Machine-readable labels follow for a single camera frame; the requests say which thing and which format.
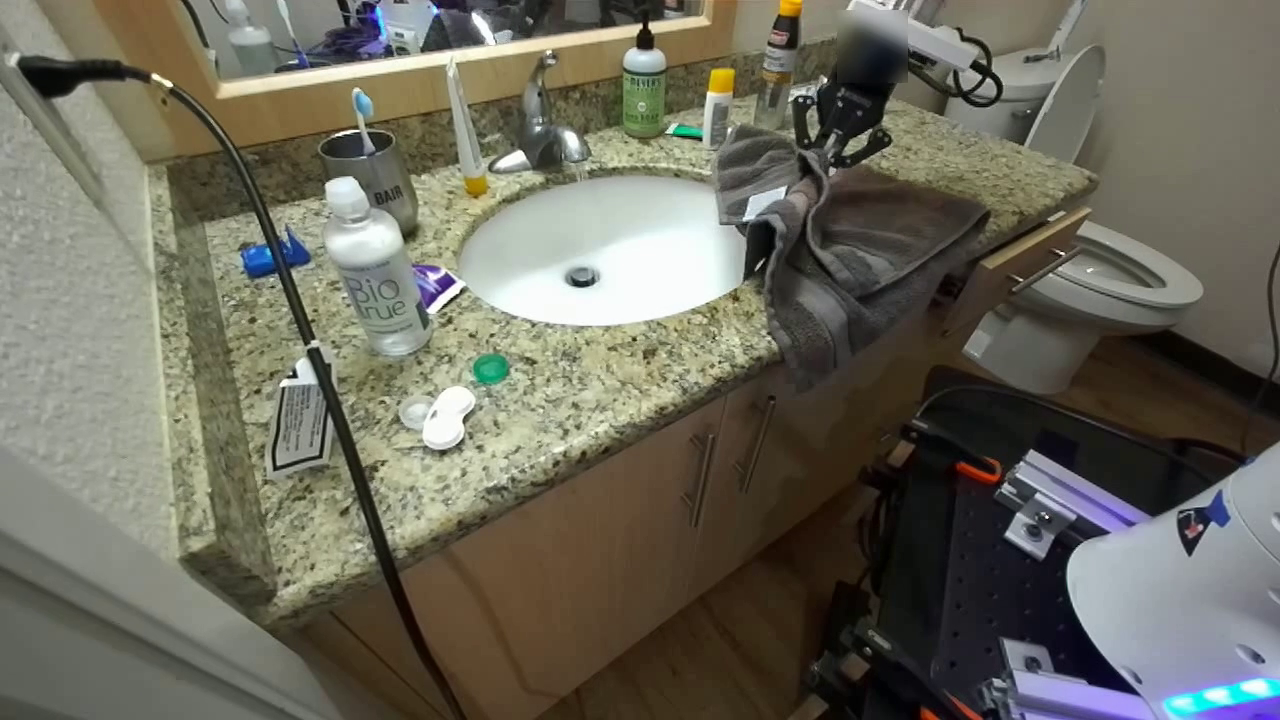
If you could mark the white oval sink basin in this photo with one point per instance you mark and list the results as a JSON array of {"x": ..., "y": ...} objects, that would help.
[{"x": 614, "y": 247}]

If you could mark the wood framed mirror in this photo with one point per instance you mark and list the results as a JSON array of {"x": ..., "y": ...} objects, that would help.
[{"x": 402, "y": 83}]

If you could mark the white tube with yellow base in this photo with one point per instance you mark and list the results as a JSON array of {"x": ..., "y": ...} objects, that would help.
[{"x": 466, "y": 134}]

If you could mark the purple toothpaste tube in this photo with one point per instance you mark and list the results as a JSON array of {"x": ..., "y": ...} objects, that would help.
[{"x": 437, "y": 285}]

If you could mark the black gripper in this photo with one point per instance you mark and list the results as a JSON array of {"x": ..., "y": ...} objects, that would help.
[{"x": 865, "y": 75}]

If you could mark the small white bottle yellow cap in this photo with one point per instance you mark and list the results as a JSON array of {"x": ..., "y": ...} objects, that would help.
[{"x": 716, "y": 115}]

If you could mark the green lens case cap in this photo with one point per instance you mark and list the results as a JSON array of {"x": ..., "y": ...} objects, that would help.
[{"x": 495, "y": 369}]

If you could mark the white contact lens case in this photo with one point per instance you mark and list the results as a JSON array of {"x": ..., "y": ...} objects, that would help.
[{"x": 451, "y": 416}]

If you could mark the grey towel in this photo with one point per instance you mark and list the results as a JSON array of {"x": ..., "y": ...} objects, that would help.
[{"x": 865, "y": 252}]

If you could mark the white toilet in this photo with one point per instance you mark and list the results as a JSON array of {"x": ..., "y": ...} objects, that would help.
[{"x": 1026, "y": 355}]

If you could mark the green soap pump bottle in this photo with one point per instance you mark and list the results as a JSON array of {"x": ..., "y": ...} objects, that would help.
[{"x": 644, "y": 92}]

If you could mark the open wooden drawer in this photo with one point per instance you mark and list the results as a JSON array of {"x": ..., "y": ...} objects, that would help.
[{"x": 994, "y": 278}]

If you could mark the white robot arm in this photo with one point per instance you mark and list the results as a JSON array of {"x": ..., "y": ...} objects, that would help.
[{"x": 1186, "y": 600}]

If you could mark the aluminium base mounting plate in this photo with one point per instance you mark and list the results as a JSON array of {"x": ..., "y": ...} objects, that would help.
[{"x": 1063, "y": 503}]

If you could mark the white door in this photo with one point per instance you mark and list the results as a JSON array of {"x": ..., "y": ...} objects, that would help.
[{"x": 106, "y": 625}]

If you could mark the clear contact solution bottle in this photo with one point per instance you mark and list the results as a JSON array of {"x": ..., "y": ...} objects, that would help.
[{"x": 376, "y": 283}]

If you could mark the wooden vanity cabinet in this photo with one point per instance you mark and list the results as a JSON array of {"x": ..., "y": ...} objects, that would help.
[{"x": 586, "y": 563}]

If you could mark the metal toothbrush cup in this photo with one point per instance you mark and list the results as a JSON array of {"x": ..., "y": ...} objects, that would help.
[{"x": 383, "y": 176}]

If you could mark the white toilet lid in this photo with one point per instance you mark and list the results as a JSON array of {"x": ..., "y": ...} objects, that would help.
[{"x": 1066, "y": 115}]

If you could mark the chrome faucet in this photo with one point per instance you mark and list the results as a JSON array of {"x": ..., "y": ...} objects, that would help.
[{"x": 545, "y": 142}]

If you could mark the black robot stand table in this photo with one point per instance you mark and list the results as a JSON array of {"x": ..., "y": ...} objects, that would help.
[{"x": 962, "y": 575}]

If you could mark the clear lens case cap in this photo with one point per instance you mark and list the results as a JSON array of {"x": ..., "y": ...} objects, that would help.
[{"x": 414, "y": 409}]

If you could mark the blue and white toothbrush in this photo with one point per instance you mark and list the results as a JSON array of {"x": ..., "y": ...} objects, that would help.
[{"x": 362, "y": 115}]

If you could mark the small green tube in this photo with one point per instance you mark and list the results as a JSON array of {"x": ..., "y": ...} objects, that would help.
[{"x": 685, "y": 130}]

